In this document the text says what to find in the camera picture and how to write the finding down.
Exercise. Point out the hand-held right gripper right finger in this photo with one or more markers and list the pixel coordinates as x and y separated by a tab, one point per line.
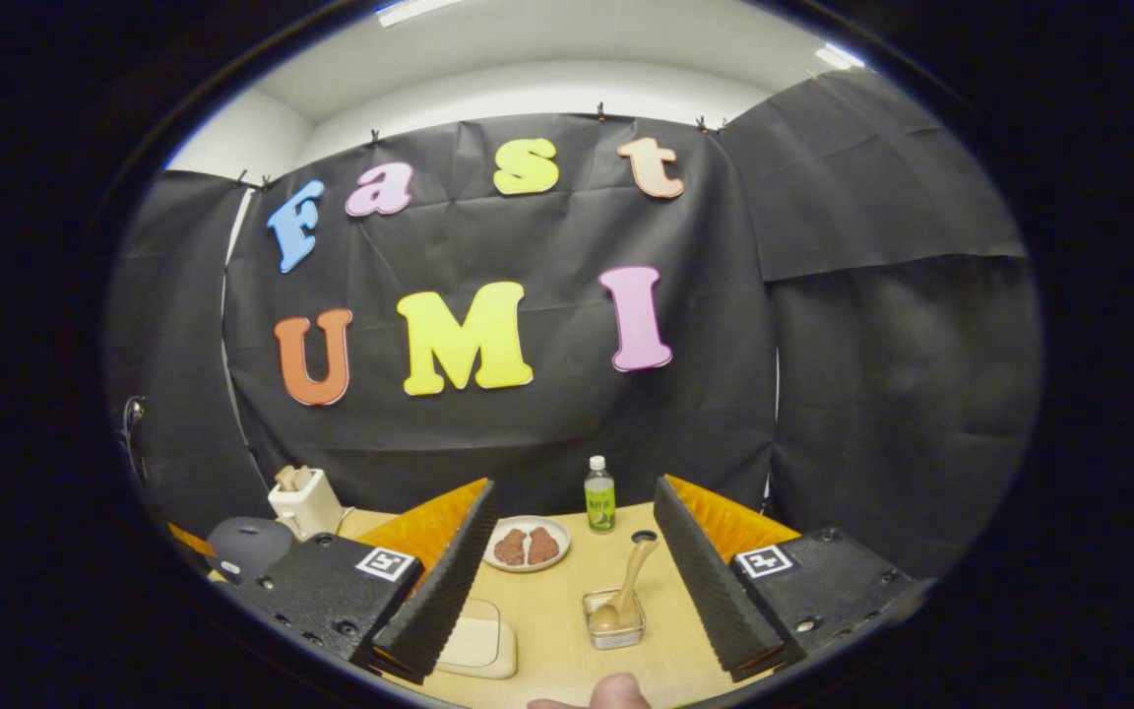
705	581

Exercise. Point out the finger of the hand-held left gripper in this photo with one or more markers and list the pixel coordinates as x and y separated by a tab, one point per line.
188	542

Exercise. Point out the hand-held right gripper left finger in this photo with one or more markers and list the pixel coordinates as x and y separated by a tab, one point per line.
449	591

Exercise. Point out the dark grey rice cooker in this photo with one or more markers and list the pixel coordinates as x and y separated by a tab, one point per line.
247	545

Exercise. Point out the wooden spoon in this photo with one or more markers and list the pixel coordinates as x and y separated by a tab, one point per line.
631	576

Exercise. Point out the clear plastic rice container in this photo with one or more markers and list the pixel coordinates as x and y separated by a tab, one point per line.
488	665

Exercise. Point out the clear square chopstick holder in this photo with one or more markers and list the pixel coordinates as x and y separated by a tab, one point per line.
616	640

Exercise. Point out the brown meat piece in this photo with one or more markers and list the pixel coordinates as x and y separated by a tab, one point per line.
542	546
510	548

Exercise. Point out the white round plate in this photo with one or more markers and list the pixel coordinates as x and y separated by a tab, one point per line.
528	520

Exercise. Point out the white toaster with bread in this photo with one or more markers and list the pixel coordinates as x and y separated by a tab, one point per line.
309	507

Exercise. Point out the green tea bottle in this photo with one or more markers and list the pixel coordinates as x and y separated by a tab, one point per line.
599	502

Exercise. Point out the black backdrop cloth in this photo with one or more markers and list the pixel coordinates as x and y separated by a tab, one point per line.
547	433

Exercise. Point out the white ceiling light panel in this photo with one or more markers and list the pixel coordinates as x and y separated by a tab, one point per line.
840	56
419	10

